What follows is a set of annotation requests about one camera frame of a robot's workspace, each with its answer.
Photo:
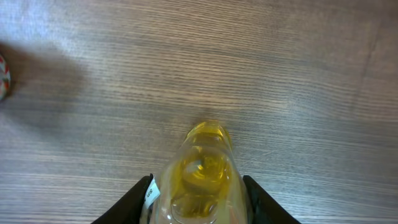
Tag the sponge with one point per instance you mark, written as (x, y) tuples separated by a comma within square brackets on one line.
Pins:
[(5, 78)]

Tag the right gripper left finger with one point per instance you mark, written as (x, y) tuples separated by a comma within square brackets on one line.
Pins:
[(127, 210)]

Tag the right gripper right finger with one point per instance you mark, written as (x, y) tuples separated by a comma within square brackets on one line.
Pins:
[(265, 210)]

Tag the yellow dish soap bottle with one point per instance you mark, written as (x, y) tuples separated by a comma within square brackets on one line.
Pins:
[(201, 184)]

